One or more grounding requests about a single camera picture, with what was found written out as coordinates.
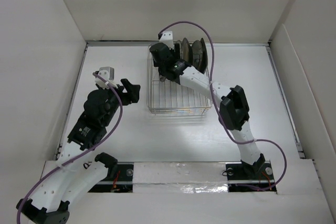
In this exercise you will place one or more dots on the cream plate with tree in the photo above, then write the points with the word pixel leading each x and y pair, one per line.
pixel 178 49

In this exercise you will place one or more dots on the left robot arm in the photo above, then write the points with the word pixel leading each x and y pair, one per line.
pixel 78 167

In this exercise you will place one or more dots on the grey deer round plate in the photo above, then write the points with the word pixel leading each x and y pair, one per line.
pixel 197 50

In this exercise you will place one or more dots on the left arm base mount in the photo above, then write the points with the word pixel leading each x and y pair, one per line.
pixel 119 180

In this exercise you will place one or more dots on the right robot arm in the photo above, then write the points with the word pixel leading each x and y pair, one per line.
pixel 232 107

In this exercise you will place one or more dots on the metal rimmed round plate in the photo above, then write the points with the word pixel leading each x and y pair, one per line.
pixel 187 53

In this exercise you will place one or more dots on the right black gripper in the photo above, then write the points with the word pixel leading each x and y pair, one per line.
pixel 171 52

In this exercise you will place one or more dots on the cream plate checkered rim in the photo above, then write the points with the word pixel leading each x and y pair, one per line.
pixel 162 78

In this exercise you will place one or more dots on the dark floral rectangular plate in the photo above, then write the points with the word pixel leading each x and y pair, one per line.
pixel 204 57

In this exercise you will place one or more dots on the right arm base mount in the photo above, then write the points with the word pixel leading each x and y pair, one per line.
pixel 240 182

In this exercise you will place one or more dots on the wire dish rack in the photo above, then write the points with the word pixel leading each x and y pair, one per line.
pixel 169 98

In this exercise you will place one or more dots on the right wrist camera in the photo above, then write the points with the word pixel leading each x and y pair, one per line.
pixel 166 37

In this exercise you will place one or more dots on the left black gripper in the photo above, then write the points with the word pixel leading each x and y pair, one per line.
pixel 131 95

